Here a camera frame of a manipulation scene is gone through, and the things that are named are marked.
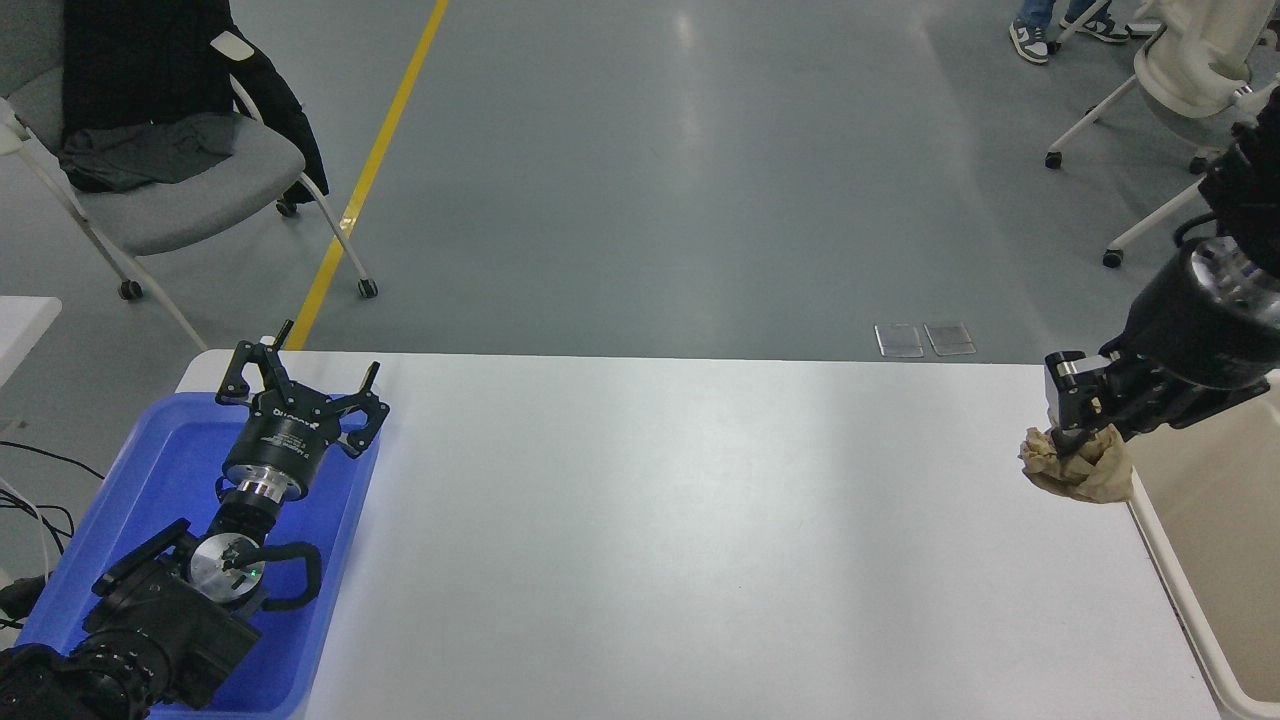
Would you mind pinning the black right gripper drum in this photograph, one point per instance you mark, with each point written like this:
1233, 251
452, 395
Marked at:
1190, 350

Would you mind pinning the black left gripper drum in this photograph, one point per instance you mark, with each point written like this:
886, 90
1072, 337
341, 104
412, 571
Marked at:
281, 443

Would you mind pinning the tan paper ball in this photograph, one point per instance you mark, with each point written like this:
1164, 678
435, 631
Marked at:
1095, 475

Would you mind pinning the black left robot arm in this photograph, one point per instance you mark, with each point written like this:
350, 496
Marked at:
170, 620

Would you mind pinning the blue plastic tray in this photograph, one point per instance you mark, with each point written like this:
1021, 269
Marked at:
150, 480

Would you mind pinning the clear floor plate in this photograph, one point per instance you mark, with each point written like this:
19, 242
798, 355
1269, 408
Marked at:
899, 340
950, 338

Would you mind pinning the grey chair with castors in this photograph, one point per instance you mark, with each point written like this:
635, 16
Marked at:
190, 200

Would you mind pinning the large pale bin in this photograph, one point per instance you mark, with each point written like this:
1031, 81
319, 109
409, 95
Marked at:
1220, 520

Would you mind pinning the small white side table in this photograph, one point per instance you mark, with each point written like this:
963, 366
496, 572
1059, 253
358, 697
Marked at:
25, 330

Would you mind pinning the dark grey folded cloth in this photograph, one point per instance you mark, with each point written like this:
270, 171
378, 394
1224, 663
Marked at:
150, 150

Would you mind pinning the black jacket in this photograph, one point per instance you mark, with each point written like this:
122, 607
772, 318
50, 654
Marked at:
140, 60

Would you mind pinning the person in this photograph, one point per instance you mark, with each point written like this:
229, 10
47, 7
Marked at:
1030, 40

